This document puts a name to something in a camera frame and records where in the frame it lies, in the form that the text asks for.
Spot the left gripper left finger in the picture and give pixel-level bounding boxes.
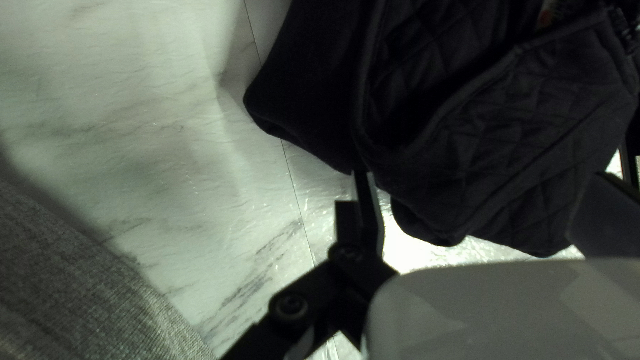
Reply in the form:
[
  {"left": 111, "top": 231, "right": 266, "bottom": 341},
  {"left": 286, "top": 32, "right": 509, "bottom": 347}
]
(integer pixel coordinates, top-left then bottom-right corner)
[{"left": 220, "top": 170, "right": 398, "bottom": 360}]

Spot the black sweatshirt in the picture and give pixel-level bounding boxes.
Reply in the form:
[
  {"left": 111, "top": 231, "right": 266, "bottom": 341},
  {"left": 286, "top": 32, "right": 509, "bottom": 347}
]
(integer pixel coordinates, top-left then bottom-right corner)
[{"left": 243, "top": 0, "right": 640, "bottom": 258}]

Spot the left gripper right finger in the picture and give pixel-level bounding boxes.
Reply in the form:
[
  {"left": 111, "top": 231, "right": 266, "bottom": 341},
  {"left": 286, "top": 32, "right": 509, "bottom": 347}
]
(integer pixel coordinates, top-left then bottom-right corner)
[{"left": 567, "top": 172, "right": 640, "bottom": 259}]

